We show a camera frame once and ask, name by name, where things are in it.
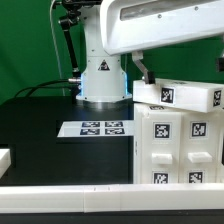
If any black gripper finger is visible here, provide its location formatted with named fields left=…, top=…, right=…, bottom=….
left=216, top=49, right=224, bottom=72

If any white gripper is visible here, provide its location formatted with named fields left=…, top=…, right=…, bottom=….
left=100, top=0, right=224, bottom=84

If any white box with tags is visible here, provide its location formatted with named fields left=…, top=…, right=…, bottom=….
left=133, top=78, right=224, bottom=113

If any white door panel with tag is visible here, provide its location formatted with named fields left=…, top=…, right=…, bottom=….
left=141, top=112, right=181, bottom=184

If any white cabinet body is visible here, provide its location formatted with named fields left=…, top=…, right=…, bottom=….
left=134, top=104, right=224, bottom=184

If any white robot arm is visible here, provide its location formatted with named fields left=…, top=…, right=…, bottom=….
left=78, top=0, right=224, bottom=103

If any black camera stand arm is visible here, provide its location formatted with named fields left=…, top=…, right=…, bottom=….
left=59, top=0, right=81, bottom=79

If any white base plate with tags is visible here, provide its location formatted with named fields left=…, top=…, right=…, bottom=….
left=58, top=120, right=134, bottom=138

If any black cable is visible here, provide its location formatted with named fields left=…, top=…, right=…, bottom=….
left=13, top=78, right=82, bottom=98

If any white front boundary rail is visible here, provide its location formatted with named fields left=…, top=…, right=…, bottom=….
left=0, top=183, right=224, bottom=213

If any white boundary rail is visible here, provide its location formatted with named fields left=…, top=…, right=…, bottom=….
left=0, top=149, right=11, bottom=178
left=0, top=183, right=224, bottom=213

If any white left boundary rail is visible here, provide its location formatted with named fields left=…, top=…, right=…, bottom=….
left=0, top=149, right=11, bottom=178

